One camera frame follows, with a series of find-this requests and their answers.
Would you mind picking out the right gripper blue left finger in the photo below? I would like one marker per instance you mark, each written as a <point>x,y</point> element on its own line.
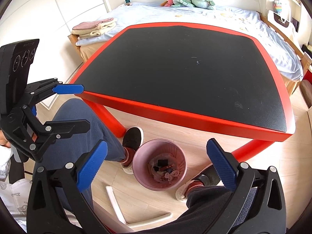
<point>87,170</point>

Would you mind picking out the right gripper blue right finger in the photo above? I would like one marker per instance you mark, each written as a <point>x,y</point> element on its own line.
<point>224,163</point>

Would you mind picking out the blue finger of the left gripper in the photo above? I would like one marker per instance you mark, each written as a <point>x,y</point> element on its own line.
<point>68,89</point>
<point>63,129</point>

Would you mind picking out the pink trash bin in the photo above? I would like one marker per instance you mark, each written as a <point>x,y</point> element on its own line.
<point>159,165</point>

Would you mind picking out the person's left hand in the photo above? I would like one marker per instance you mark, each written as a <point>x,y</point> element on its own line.
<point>3,141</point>

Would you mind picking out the right black slipper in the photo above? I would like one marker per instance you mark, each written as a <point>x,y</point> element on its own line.
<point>207,177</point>

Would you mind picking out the black slipper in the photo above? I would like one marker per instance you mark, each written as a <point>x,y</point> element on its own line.
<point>207,177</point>
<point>132,141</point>

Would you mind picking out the person's right leg dark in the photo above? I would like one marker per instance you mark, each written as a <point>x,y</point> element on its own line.
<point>204,204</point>

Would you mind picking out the left black slipper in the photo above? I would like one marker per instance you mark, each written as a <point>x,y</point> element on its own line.
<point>132,141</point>

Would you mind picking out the folded towels stack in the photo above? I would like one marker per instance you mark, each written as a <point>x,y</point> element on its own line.
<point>94,28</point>

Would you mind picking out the white wardrobe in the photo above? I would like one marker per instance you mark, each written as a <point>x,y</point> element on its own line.
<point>50,21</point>

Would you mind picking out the bed with blue sheet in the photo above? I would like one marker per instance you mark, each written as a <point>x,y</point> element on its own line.
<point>285,52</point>

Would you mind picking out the striped green plush toy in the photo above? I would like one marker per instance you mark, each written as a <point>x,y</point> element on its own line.
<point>181,3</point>

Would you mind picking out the white tote bag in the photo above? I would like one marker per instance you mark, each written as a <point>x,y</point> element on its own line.
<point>280,16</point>

